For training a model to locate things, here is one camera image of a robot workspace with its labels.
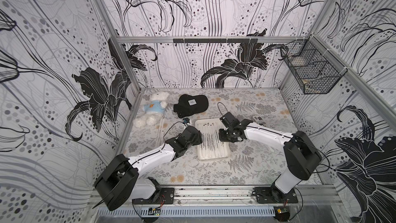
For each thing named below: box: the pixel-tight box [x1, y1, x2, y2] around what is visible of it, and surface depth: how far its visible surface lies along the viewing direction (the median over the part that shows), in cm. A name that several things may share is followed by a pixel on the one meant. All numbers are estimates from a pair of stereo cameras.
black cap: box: [173, 94, 209, 119], surface depth 107 cm
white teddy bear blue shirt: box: [133, 91, 170, 128], surface depth 100 cm
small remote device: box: [252, 115, 264, 122], surface depth 100 cm
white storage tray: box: [194, 117, 231, 162], surface depth 90 cm
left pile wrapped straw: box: [155, 116, 165, 148], surface depth 98 cm
